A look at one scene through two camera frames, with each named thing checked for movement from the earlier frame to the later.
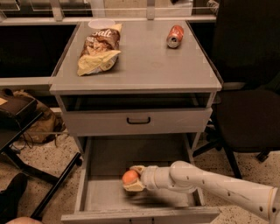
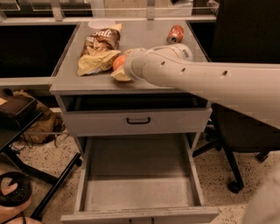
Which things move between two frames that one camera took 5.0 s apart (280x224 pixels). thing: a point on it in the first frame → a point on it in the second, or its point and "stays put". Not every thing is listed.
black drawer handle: [138, 122] stays put
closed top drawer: [137, 122] stays put
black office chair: [247, 47] stays put
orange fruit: [129, 177] → [119, 61]
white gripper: [150, 177] → [130, 67]
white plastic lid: [101, 23] stays put
